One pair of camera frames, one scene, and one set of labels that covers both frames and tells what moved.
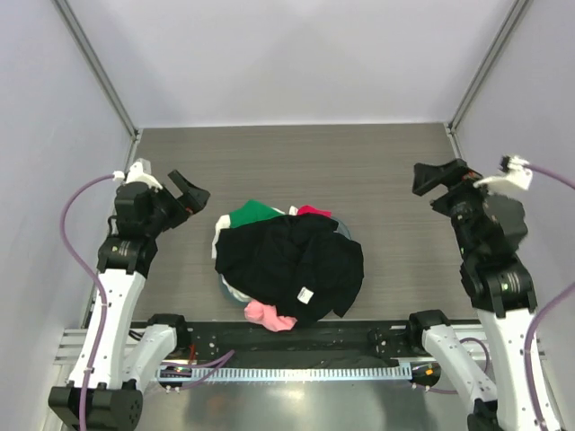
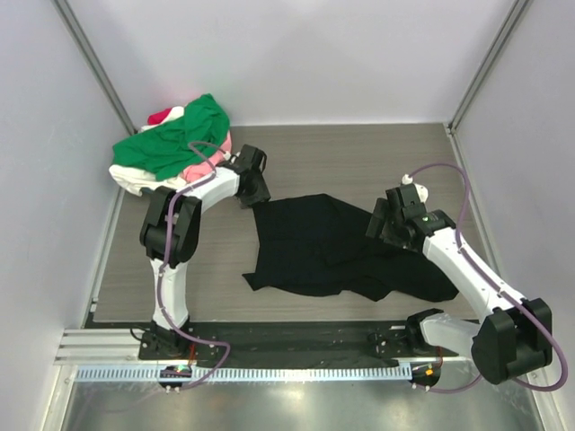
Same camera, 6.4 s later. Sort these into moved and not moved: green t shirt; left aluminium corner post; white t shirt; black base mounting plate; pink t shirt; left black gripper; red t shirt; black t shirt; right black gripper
Moved: white t shirt; green t shirt; red t shirt; black t shirt; right black gripper; pink t shirt; left black gripper
Not moved: left aluminium corner post; black base mounting plate
